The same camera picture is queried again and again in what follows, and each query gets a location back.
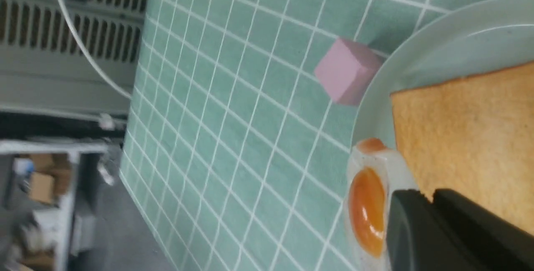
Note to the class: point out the green round front plate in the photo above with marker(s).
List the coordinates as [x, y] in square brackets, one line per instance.
[478, 38]

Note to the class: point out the toast slice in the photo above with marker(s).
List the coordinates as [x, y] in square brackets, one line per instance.
[474, 135]

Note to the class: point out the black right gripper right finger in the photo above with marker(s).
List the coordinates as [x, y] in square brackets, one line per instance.
[494, 244]

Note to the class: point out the grey slotted cable duct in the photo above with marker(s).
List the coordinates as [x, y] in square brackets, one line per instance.
[42, 66]

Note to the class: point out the lilac pink cube block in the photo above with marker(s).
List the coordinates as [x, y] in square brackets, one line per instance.
[346, 70]

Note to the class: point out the shelf with cardboard boxes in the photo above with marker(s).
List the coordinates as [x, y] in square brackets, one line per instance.
[50, 199]

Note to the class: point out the fried egg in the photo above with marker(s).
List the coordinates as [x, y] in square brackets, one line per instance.
[374, 172]

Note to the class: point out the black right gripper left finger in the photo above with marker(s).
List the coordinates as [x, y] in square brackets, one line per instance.
[439, 235]

